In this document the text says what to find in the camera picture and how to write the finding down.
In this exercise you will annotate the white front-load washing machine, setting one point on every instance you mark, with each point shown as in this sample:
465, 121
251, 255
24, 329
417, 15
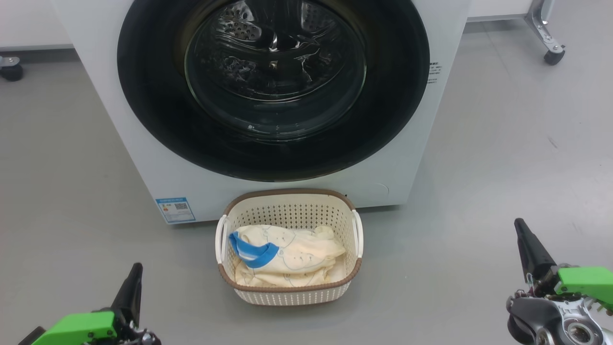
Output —
431, 143

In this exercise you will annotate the small printed text label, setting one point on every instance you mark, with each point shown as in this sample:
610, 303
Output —
434, 72

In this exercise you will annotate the cream garment with blue collar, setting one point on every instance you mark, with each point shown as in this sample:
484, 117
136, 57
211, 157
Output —
297, 251

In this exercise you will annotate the steel washing machine drum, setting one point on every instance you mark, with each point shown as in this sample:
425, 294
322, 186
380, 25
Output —
239, 28

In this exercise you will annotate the glass washing machine door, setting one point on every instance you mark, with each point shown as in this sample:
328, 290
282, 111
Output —
153, 105

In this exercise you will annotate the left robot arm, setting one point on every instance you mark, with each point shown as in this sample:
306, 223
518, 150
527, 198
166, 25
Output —
146, 338

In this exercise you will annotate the cream perforated laundry basket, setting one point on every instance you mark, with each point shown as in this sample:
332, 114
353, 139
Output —
292, 211

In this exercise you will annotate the black caster wheel with bracket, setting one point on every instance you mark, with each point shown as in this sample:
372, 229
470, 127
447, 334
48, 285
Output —
12, 71

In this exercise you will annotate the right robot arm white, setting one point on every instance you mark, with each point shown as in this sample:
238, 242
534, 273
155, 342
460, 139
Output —
550, 321

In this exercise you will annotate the grey metal stand with caster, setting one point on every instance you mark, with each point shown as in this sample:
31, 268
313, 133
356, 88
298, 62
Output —
543, 26

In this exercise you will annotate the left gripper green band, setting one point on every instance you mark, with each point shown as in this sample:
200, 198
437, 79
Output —
81, 328

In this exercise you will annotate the blue energy label sticker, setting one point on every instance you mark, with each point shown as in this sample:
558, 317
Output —
175, 210

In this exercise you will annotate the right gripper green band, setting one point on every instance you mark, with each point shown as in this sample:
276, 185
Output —
586, 282

